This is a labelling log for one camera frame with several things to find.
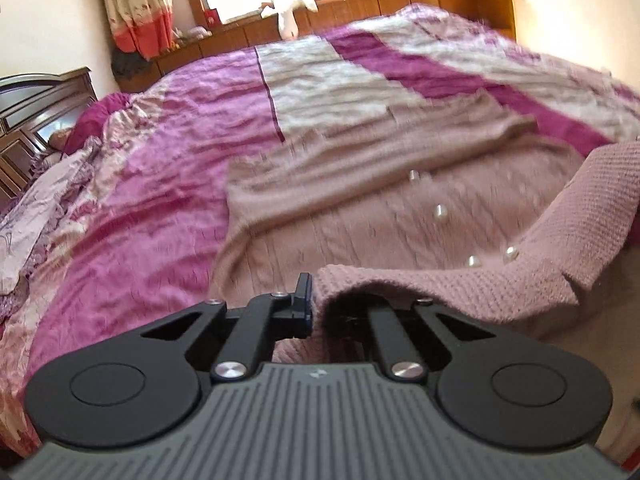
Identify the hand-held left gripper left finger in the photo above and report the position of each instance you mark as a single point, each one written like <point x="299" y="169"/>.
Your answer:
<point x="300" y="305"/>

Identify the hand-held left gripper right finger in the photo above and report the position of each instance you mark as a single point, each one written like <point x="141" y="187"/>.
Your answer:
<point x="395" y="345"/>

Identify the pink knit cardigan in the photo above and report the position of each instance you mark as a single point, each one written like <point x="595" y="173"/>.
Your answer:
<point x="375" y="200"/>

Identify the purple striped bedspread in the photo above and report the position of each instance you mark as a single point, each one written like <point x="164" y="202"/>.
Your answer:
<point x="200" y="125"/>

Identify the magenta pillow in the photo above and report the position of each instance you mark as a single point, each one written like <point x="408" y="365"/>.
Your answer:
<point x="100" y="115"/>

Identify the pink floral quilt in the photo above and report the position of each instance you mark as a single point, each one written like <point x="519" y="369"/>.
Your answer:
<point x="30" y="225"/>

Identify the white cloth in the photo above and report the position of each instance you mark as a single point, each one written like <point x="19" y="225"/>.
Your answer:
<point x="289" y="17"/>

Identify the pale plush toy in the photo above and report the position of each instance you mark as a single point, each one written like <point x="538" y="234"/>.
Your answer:
<point x="199" y="33"/>

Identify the dark cloth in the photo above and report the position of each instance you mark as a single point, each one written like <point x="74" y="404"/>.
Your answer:
<point x="132" y="65"/>

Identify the small red box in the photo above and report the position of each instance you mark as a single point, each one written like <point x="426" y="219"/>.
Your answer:
<point x="212" y="16"/>

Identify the dark wooden headboard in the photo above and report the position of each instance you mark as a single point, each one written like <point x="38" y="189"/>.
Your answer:
<point x="30" y="120"/>

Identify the wooden window cabinet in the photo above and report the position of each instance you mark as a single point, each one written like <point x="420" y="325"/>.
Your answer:
<point x="450" y="2"/>

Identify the floral orange curtain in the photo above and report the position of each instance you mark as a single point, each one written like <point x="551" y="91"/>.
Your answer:
<point x="137" y="5"/>

